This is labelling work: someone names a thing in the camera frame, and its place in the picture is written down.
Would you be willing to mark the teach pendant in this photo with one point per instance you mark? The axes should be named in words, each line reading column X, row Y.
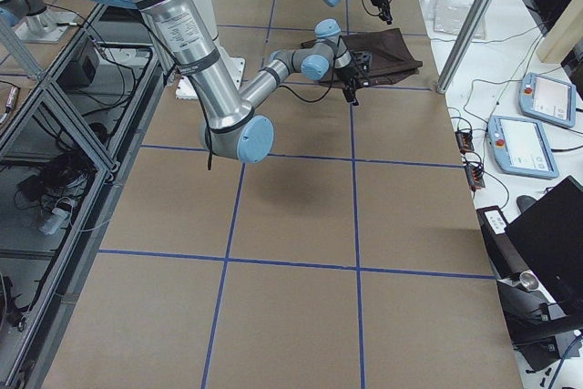
column 548, row 99
column 520, row 147

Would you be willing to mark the dark box with label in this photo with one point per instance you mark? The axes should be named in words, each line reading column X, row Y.
column 501, row 251

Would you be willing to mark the aluminium camera post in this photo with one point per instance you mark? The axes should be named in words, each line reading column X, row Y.
column 464, row 39

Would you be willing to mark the near teach pendant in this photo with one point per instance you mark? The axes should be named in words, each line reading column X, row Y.
column 520, row 147

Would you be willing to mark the far teach pendant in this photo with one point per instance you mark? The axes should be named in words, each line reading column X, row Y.
column 548, row 99

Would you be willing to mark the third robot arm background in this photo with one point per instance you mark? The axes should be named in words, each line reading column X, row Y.
column 34, row 21

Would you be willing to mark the black monitor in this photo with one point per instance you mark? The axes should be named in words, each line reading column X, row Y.
column 548, row 237

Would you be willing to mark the grey usb hub right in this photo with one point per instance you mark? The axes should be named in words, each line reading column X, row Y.
column 464, row 140

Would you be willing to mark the clear plastic tray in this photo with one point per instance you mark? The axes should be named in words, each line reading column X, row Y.
column 445, row 18

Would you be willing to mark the grey usb hub left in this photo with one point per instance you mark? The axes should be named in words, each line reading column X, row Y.
column 474, row 172

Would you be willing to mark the grey usb hub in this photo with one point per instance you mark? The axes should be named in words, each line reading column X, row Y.
column 474, row 172
column 464, row 140

